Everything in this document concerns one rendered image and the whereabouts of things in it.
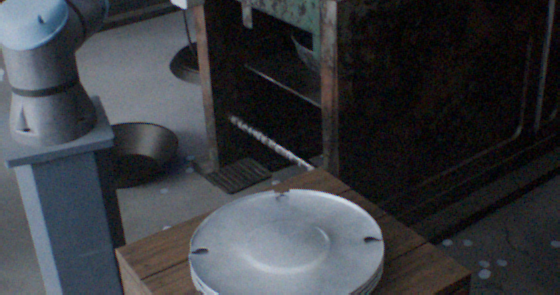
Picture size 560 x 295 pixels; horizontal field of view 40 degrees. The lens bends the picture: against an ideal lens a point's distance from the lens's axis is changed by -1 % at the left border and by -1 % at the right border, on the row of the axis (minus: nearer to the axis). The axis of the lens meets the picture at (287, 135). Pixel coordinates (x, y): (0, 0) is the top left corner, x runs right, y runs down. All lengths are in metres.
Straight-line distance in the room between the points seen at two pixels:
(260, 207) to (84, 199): 0.34
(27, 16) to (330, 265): 0.62
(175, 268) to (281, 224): 0.17
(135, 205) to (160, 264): 0.79
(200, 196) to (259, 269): 0.88
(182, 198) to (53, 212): 0.62
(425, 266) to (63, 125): 0.64
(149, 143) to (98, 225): 0.78
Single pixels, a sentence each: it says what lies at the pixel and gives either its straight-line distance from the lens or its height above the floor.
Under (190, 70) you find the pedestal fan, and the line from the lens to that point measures 2.59.
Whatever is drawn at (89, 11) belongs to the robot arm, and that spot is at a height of 0.63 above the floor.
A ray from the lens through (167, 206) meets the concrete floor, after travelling 1.95.
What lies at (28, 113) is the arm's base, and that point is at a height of 0.51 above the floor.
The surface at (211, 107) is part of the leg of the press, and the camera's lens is 1.91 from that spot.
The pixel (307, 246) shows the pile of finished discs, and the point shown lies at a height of 0.38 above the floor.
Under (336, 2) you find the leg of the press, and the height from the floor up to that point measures 0.62.
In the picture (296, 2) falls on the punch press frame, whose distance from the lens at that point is 1.59.
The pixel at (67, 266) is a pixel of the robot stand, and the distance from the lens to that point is 1.48.
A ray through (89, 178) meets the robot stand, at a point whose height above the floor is 0.38.
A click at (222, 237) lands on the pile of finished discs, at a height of 0.38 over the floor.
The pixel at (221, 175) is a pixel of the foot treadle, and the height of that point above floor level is 0.16.
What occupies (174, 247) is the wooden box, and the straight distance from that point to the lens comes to 1.23.
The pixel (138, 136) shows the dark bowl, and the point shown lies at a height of 0.04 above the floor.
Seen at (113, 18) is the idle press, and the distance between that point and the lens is 3.16.
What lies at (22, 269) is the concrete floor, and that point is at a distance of 1.85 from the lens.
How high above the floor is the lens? 1.08
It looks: 29 degrees down
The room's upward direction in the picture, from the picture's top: 3 degrees counter-clockwise
